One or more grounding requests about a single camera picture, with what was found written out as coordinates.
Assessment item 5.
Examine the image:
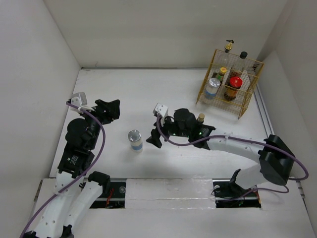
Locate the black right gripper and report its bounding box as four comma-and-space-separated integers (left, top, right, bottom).
146, 113, 191, 148

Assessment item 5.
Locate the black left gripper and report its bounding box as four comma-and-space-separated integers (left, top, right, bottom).
80, 99, 119, 149

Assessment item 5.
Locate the blue label shaker jar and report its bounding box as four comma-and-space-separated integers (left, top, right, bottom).
128, 129, 143, 153
203, 77, 220, 104

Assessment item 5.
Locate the small yellow label bottle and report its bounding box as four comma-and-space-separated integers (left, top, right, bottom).
197, 113, 205, 124

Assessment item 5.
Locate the green label sauce bottle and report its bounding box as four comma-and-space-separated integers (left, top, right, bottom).
215, 67, 227, 83

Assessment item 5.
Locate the red lid dark sauce jar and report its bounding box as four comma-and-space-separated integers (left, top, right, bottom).
224, 77, 243, 101

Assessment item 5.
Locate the red label vinegar bottle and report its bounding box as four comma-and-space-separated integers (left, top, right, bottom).
229, 51, 248, 78

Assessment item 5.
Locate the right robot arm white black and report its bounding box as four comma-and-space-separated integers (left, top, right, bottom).
146, 104, 295, 200

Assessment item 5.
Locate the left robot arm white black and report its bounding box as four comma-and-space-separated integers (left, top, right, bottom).
21, 93, 120, 238

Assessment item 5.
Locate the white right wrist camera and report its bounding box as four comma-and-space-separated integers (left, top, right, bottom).
153, 103, 168, 125

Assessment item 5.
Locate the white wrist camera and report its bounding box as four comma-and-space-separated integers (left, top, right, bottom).
67, 92, 88, 110
153, 103, 168, 125

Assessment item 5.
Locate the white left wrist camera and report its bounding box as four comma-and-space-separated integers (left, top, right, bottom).
67, 92, 88, 110

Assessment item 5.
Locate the metal base rail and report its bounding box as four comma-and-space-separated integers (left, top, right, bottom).
91, 178, 261, 210

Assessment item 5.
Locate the yellow wire basket rack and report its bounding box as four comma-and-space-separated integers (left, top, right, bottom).
196, 49, 264, 118

